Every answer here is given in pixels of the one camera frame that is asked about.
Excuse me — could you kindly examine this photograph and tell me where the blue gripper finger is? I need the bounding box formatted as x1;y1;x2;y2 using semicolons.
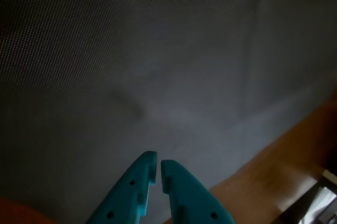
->
160;159;235;224
86;150;158;224

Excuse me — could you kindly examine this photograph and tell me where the grey textured table mat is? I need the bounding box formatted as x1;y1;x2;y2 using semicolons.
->
0;0;337;222

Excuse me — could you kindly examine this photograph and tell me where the dark frame beside table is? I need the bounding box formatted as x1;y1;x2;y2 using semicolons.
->
279;165;337;224

